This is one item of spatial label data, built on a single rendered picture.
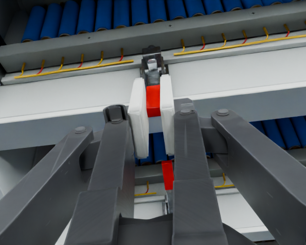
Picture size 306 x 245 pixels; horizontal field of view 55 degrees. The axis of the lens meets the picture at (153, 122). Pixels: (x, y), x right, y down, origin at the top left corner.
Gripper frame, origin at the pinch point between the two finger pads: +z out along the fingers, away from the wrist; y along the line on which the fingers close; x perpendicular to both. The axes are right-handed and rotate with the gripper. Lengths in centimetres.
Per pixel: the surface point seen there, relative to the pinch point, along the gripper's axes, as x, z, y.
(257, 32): 2.2, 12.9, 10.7
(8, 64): 2.4, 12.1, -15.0
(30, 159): -10.7, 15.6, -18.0
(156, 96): 0.2, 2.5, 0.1
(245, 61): 0.0, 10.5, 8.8
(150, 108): -0.1, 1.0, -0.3
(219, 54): 0.8, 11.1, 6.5
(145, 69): 1.0, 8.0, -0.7
